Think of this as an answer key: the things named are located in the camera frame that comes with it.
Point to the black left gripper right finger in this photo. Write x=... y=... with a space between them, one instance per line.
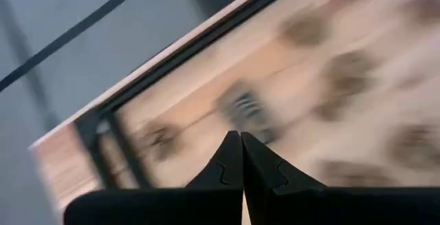
x=343 y=208

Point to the brown paper piece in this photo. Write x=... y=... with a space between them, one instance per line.
x=416 y=146
x=347 y=77
x=330 y=109
x=302 y=29
x=354 y=173

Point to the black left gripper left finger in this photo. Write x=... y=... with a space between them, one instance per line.
x=154 y=208

